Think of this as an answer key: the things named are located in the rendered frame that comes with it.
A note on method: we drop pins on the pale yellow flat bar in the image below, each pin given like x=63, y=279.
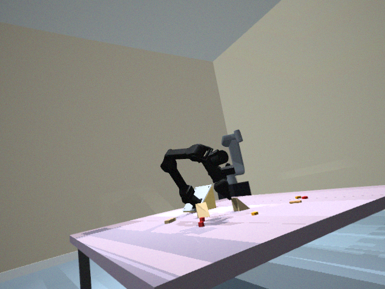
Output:
x=170, y=220

